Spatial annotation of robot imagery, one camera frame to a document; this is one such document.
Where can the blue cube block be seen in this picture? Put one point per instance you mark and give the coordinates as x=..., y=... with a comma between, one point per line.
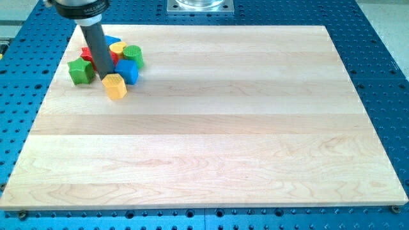
x=128, y=70

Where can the wooden board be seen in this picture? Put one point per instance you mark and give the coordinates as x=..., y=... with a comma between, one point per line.
x=220, y=117

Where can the yellow hexagon block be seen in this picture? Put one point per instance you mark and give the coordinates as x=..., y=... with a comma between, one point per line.
x=114, y=85

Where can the green cylinder block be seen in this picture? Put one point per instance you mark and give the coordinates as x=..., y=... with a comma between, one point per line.
x=134, y=53

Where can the yellow heart block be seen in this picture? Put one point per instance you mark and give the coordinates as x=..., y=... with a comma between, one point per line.
x=117, y=48

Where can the blue block behind rod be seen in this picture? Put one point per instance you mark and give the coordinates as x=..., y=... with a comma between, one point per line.
x=111, y=40

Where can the green star block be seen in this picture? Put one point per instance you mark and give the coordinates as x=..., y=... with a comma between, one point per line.
x=81, y=71

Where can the red block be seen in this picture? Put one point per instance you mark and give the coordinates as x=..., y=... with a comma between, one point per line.
x=86, y=55

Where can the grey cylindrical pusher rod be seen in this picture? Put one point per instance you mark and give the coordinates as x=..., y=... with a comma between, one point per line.
x=95, y=39

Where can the left board clamp screw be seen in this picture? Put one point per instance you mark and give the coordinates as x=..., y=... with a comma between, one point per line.
x=22, y=214

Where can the board clamp screw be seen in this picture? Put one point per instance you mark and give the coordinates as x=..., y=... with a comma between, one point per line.
x=22, y=214
x=395, y=209

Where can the right board clamp screw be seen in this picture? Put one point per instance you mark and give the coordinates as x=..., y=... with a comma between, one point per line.
x=395, y=209

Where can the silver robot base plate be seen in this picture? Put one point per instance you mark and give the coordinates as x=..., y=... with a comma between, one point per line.
x=200, y=6

